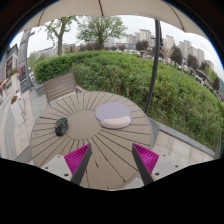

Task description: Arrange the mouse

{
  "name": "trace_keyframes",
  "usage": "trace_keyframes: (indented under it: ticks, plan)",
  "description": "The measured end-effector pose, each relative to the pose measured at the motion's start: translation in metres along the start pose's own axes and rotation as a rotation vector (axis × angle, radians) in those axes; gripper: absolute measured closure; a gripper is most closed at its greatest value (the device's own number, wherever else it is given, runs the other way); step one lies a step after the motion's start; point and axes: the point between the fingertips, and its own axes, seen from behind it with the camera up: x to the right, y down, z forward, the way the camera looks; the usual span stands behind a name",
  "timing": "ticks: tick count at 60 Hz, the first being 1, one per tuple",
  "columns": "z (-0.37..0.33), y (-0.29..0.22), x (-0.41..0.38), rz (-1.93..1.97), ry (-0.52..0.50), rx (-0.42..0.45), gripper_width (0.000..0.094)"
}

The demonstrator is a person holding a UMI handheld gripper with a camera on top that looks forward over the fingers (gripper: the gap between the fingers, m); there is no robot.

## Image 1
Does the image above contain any beige patio umbrella canopy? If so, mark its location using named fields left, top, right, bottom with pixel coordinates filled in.
left=20, top=0, right=206, bottom=38

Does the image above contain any lilac mouse pad wrist rest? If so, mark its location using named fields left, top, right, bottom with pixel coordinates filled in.
left=95, top=102, right=132, bottom=129

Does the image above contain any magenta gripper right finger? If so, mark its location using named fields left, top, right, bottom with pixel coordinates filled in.
left=131, top=143, right=183, bottom=186

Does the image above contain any green hedge bush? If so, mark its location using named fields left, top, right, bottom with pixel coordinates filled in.
left=34, top=51, right=224, bottom=149

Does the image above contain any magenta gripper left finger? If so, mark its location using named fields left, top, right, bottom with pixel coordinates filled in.
left=41, top=143, right=93, bottom=187

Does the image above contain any round slatted wooden table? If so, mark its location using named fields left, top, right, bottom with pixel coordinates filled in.
left=30, top=91, right=152, bottom=190

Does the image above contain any slatted wooden chair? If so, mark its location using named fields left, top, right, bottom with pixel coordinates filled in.
left=43, top=73, right=79, bottom=103

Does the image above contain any white planter box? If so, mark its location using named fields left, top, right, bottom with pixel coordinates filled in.
left=10, top=96, right=25, bottom=126

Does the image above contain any dark curved umbrella pole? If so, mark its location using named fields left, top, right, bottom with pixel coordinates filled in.
left=143, top=19, right=164, bottom=116

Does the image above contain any black computer mouse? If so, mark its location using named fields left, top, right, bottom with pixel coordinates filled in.
left=55, top=118, right=68, bottom=136

